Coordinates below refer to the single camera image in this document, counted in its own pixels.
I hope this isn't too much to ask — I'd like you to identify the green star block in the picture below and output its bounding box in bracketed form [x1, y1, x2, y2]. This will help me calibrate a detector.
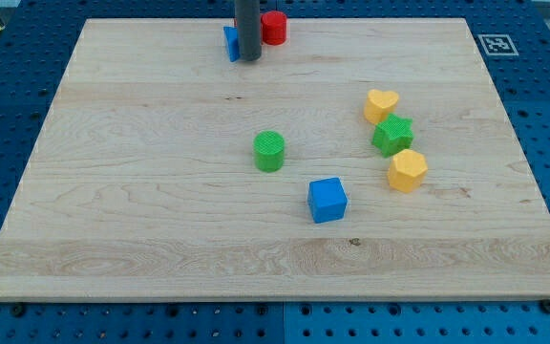
[371, 113, 414, 158]

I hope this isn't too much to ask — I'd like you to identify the blue cube block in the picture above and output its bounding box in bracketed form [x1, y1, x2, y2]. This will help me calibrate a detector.
[307, 177, 348, 224]

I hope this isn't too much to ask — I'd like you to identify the yellow heart block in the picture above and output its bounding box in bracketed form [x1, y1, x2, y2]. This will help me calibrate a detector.
[363, 89, 399, 124]

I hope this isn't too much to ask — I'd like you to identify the white fiducial marker tag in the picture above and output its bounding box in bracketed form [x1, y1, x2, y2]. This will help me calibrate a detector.
[478, 33, 518, 56]

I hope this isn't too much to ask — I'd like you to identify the red cylinder block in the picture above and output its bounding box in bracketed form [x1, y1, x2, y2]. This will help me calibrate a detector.
[260, 11, 287, 46]

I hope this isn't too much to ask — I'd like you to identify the wooden board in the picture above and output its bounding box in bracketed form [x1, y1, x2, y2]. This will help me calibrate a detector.
[0, 18, 550, 302]

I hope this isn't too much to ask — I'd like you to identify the green cylinder block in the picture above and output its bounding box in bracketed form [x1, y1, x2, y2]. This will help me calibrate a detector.
[253, 131, 285, 172]

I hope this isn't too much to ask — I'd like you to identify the yellow hexagon block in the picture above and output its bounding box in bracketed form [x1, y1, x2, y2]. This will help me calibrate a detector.
[387, 149, 429, 193]

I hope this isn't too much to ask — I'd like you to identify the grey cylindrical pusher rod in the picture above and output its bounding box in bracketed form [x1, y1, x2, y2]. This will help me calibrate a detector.
[234, 0, 262, 61]

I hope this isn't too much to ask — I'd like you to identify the blue block behind rod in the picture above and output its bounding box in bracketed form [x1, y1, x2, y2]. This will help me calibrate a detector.
[223, 26, 241, 62]

